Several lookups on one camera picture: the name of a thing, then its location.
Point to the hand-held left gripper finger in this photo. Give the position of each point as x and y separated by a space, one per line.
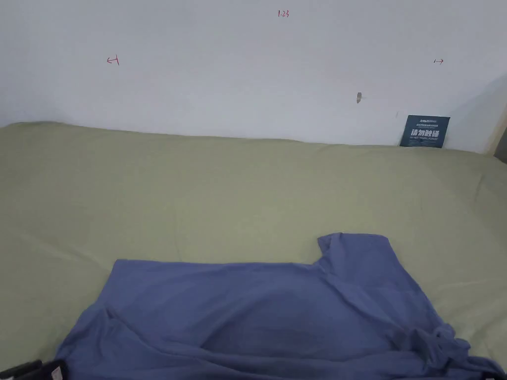
21 370

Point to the blue shirt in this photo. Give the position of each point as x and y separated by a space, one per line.
253 312

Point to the bed with pale green sheet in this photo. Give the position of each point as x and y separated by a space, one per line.
198 190

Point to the dark blue sign card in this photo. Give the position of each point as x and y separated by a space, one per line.
424 131

